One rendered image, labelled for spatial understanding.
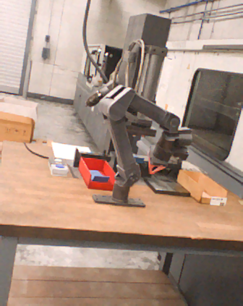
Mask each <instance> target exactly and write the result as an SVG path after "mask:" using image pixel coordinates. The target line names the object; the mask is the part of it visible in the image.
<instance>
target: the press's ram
mask: <svg viewBox="0 0 243 306"><path fill-rule="evenodd" d="M126 117H127V118H128V119H130V120H128V122H126V123H125V124H126V128H127V133H129V134H130V135H133V136H134V137H136V136H140V135H141V138H145V136H150V137H155V136H156V132H157V130H156V129H155V128H153V127H151V126H152V123H153V120H151V119H149V118H147V117H146V116H145V115H143V114H141V113H140V112H137V111H131V110H127V112H126Z"/></svg>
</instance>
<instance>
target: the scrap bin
mask: <svg viewBox="0 0 243 306"><path fill-rule="evenodd" d="M78 170H79V172H80V174H81V176H82V179H83V181H84V183H85V185H86V187H87V188H88V189H89V190H102V191H109V192H112V190H113V186H114V182H115V181H116V180H115V179H114V175H115V172H114V171H113V169H112V168H111V167H110V166H109V165H108V163H107V162H106V160H101V159H94V158H84V157H80V162H79V167H78ZM89 170H96V171H99V172H100V173H101V174H102V175H103V176H110V177H109V179H108V182H92V181H91V175H92V174H91V173H90V171H89Z"/></svg>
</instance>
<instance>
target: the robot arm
mask: <svg viewBox="0 0 243 306"><path fill-rule="evenodd" d="M128 107H130V108H131V109H134V110H135V111H138V112H140V113H141V114H143V115H145V116H147V117H148V118H150V119H152V120H153V121H155V122H156V123H158V124H159V128H160V129H162V130H164V131H162V133H161V136H160V137H159V139H158V142H157V144H156V145H150V151H148V159H149V168H150V174H154V173H156V172H157V171H159V170H161V169H164V168H165V167H166V166H167V165H168V161H169V159H170V158H171V156H172V155H173V157H175V158H176V159H177V160H178V161H179V162H180V161H183V160H186V159H187V157H188V155H189V151H188V147H186V146H188V145H190V144H191V143H192V135H191V133H192V130H191V129H188V128H186V127H179V126H180V124H181V120H180V118H179V117H178V116H177V115H175V114H173V113H171V112H170V111H167V110H165V109H163V108H161V107H160V106H158V105H156V104H154V103H153V102H151V101H149V100H148V99H146V98H144V97H142V96H141V95H139V94H138V93H136V90H134V89H131V88H127V87H125V86H123V85H118V86H117V87H116V88H114V89H113V90H112V91H111V92H110V93H109V94H107V95H106V96H105V97H104V98H102V99H101V100H100V101H99V103H98V110H99V111H100V113H101V116H102V119H105V122H106V126H107V127H108V130H109V132H110V136H111V139H112V143H113V145H114V150H115V153H116V158H117V163H118V164H117V165H116V167H117V170H118V171H117V172H116V174H115V175H114V179H115V180H116V181H115V182H114V186H113V190H112V194H111V196H110V195H96V194H92V199H93V201H94V203H97V204H105V205H120V206H129V207H137V208H145V206H146V204H145V203H144V202H143V201H142V200H141V199H139V198H132V197H129V191H130V187H133V185H134V184H135V183H137V182H138V181H139V179H140V177H141V171H140V166H139V164H138V163H137V162H136V159H135V157H134V155H133V152H132V148H131V145H130V141H129V137H128V134H127V128H126V124H125V123H126V122H125V116H126V114H125V113H126V111H127V109H128ZM154 166H158V168H157V169H155V170H154V171H152V168H153V167H154Z"/></svg>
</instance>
